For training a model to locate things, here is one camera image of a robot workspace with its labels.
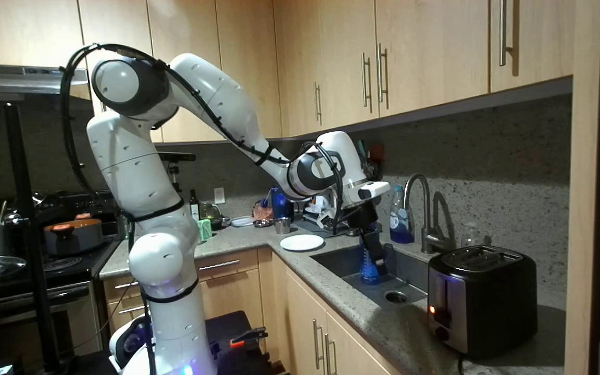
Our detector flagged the brushed metal kitchen faucet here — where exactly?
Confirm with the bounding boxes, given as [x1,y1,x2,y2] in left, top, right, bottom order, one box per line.
[401,170,456,257]

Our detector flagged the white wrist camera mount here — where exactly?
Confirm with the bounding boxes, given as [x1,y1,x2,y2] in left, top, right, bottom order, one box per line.
[357,179,394,204]

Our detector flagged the white round plate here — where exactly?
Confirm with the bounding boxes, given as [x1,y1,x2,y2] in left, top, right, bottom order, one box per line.
[278,234,327,254]

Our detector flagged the light wood wall cabinets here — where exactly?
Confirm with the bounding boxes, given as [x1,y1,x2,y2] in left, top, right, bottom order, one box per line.
[0,0,600,147]

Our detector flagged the stainless steel sink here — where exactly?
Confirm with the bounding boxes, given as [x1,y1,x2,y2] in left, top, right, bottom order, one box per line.
[309,242,431,312]

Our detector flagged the light wood base cabinets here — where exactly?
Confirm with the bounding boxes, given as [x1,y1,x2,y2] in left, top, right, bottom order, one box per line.
[100,246,402,375]

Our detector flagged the black stand pole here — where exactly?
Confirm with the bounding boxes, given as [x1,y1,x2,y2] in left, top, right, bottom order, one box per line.
[0,97,63,372]

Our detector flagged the silver wall cabinet handle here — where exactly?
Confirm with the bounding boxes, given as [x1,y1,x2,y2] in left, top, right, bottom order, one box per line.
[360,50,376,114]
[376,41,392,111]
[312,81,326,122]
[497,0,520,71]

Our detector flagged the silver range hood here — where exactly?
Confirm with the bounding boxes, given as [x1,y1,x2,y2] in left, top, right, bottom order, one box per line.
[0,61,92,99]

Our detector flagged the red handled tool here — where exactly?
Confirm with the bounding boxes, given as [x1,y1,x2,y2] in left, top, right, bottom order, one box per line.
[228,325,271,350]

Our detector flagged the black kitchen stove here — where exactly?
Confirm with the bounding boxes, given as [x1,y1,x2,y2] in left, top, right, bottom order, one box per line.
[0,193,125,375]

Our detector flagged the orange countertop item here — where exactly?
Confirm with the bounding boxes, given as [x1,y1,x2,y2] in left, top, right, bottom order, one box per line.
[248,198,276,231]

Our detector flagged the black silver toaster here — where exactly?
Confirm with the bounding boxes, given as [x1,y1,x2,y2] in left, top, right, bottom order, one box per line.
[423,243,541,360]

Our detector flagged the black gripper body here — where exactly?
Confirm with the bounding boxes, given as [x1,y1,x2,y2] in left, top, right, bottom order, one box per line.
[343,198,383,238]

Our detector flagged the dark glass bottle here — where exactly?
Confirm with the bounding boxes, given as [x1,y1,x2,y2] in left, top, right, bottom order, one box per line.
[188,188,203,224]

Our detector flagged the silver coffee machine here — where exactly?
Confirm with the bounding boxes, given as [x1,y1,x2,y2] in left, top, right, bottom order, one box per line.
[298,191,350,240]

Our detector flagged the grey pot with lid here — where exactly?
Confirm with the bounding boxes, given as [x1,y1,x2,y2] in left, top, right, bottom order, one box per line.
[40,211,107,261]

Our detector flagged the blue plastic water bottle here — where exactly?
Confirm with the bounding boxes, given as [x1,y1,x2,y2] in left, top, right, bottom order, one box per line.
[357,238,386,287]

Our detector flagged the dark blue countertop container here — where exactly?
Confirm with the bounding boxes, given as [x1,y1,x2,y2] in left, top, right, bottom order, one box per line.
[270,185,295,224]

